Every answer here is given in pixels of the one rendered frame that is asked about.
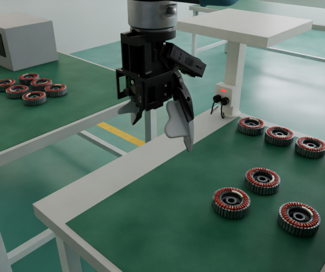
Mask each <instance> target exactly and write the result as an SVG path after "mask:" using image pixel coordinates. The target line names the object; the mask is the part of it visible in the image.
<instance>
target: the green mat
mask: <svg viewBox="0 0 325 272"><path fill-rule="evenodd" d="M239 119H241V117H237V118H235V119H234V120H232V121H230V122H229V123H227V124H226V125H224V126H223V127H221V128H219V129H218V130H216V131H214V132H213V133H211V134H209V135H208V136H206V137H204V138H203V139H201V140H200V141H198V142H196V143H195V144H193V149H192V151H190V152H188V150H187V149H185V150H183V151H182V152H180V153H179V154H177V155H175V156H174V157H172V158H170V159H169V160H167V161H165V162H164V163H162V164H161V165H159V166H158V167H156V168H154V169H153V170H151V171H149V172H148V173H146V174H144V175H143V176H141V177H140V178H138V179H136V180H134V181H133V182H132V183H130V184H128V185H127V186H125V187H123V188H122V189H120V190H119V191H117V192H115V193H113V194H112V195H110V196H109V197H107V198H106V199H104V200H102V201H101V202H99V203H97V204H96V205H94V206H92V207H91V208H89V209H88V210H86V211H84V212H83V213H81V214H79V215H78V216H76V217H74V218H73V219H71V220H70V221H68V222H67V223H65V224H66V225H68V226H69V227H70V228H71V229H72V230H74V231H75V232H76V233H77V234H78V235H79V236H81V237H82V238H83V239H84V240H85V241H87V242H88V243H89V244H90V245H91V246H92V247H94V248H95V249H96V250H98V251H99V252H100V253H101V254H102V255H104V256H105V257H106V258H107V259H108V260H109V261H111V262H112V263H113V264H114V265H115V266H117V267H118V268H119V269H120V270H121V271H123V272H320V270H321V268H322V267H323V265H324V264H325V155H324V156H323V157H320V158H309V157H306V156H303V155H301V154H299V153H298V152H297V151H296V150H295V143H296V140H297V139H298V138H299V137H296V136H294V140H293V143H292V144H290V145H287V146H278V145H273V144H271V143H269V142H268V141H267V140H266V139H265V132H266V129H267V128H269V127H267V126H265V129H264V132H263V133H261V134H258V135H250V134H249V135H248V134H244V133H242V132H240V131H239V130H238V121H239ZM252 168H264V169H265V168H266V169H270V170H271V171H273V172H275V173H276V174H277V175H278V176H279V177H280V185H279V189H278V191H277V192H275V193H273V194H269V195H266V194H265V195H262V194H257V193H254V192H252V191H250V190H249V189H248V188H247V187H246V185H245V175H246V172H247V171H248V170H250V169H252ZM225 187H226V188H227V187H229V188H230V187H232V188H235V189H236V188H237V189H240V190H241V191H243V192H245V193H246V194H247V195H248V196H249V198H250V207H249V212H248V213H247V214H246V215H245V216H243V217H240V218H236V219H234V218H232V219H231V218H230V217H229V218H227V217H224V216H221V215H220V214H218V213H217V212H216V211H215V210H214V209H213V206H212V201H213V194H214V193H215V191H217V190H219V189H221V188H225ZM288 202H299V203H302V205H303V204H306V205H308V206H311V207H312V208H314V209H315V211H317V213H318V214H319V215H320V218H321V222H320V225H319V229H318V231H317V232H316V233H315V234H314V235H311V236H298V235H295V233H294V234H291V233H289V232H288V231H286V230H285V229H283V228H282V227H281V226H280V224H279V222H278V219H277V217H278V214H279V209H280V207H281V206H282V205H283V204H285V203H288Z"/></svg>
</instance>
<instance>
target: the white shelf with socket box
mask: <svg viewBox="0 0 325 272"><path fill-rule="evenodd" d="M312 24H313V20H310V19H302V18H295V17H287V16H280V15H272V14H268V13H260V12H252V11H245V10H238V9H230V8H228V9H223V10H219V11H215V12H210V13H206V14H203V15H198V16H194V17H190V18H185V19H181V20H178V21H177V25H176V30H178V31H183V32H189V33H194V34H197V35H202V36H207V37H213V38H217V39H223V40H227V41H228V45H227V56H226V68H225V80H224V82H219V83H217V84H216V85H215V96H214V97H213V101H214V103H213V105H212V110H211V112H210V114H212V112H213V111H214V110H215V109H216V108H218V107H219V106H217V107H216V108H214V109H213V107H214V104H215V103H218V104H221V109H220V111H219V114H220V115H221V116H222V119H224V118H225V117H226V118H237V117H239V116H240V115H241V112H240V111H239V106H240V97H241V88H242V79H243V70H244V64H245V55H246V46H247V45H252V46H257V47H262V48H265V49H266V48H268V47H271V46H273V45H275V44H278V43H280V42H282V41H285V40H288V39H290V38H292V37H295V36H297V35H299V34H302V33H304V32H306V31H309V30H311V29H312Z"/></svg>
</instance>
